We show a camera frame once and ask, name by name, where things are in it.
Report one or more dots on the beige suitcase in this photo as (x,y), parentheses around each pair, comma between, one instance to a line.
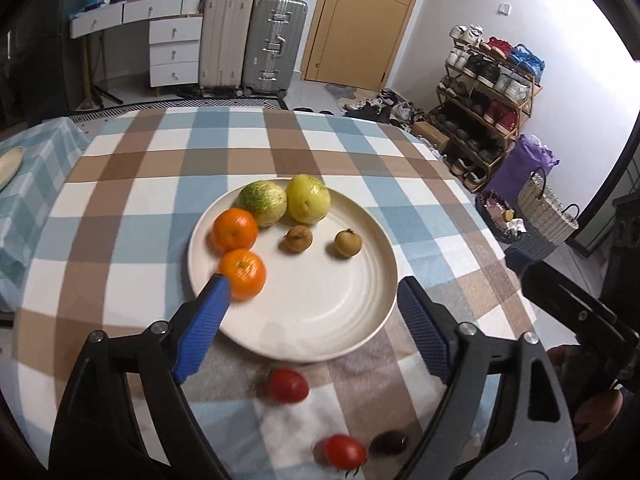
(223,42)

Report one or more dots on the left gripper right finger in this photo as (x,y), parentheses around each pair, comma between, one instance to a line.
(529,433)

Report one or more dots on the left brown longan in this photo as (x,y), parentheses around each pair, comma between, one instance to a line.
(298,239)

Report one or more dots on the cream round plate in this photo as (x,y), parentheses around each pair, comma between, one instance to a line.
(317,305)

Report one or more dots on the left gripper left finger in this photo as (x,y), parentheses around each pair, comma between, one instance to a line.
(96,433)

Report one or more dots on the blue checkered side cloth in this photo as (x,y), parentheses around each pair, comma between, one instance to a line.
(51,151)

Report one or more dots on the yellow guava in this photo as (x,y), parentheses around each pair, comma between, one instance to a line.
(309,200)

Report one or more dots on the rear orange tangerine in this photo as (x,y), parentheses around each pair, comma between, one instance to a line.
(234,228)

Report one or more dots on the woven basket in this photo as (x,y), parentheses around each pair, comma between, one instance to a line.
(543,210)

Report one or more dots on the red tomato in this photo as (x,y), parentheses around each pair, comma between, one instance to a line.
(341,452)
(282,385)

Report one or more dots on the front orange tangerine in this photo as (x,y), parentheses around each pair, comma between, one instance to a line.
(245,271)

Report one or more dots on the right brown longan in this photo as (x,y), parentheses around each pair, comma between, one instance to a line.
(347,243)

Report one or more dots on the brown longan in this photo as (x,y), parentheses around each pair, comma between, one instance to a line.
(347,243)
(298,239)

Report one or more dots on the silver suitcase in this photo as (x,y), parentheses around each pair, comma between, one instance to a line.
(276,28)

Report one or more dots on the dark purple plum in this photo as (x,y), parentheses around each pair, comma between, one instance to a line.
(390,443)

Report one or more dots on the green mottled guava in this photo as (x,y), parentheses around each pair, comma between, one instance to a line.
(265,201)

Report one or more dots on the wooden door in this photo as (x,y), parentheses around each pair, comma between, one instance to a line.
(354,42)

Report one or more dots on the small side plate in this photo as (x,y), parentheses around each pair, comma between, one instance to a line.
(10,163)

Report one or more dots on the orange tangerine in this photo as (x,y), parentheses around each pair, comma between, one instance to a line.
(245,271)
(234,228)

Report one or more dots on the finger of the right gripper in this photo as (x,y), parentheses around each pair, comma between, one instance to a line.
(517,261)

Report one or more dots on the purple bag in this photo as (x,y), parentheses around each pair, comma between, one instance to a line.
(528,154)

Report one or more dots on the shoe rack with shoes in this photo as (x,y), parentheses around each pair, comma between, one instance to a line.
(484,100)

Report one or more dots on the person's right hand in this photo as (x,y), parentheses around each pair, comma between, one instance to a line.
(590,396)

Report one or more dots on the white drawer desk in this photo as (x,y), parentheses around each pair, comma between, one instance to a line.
(174,35)

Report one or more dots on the checkered tablecloth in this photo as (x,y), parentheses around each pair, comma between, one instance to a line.
(112,255)

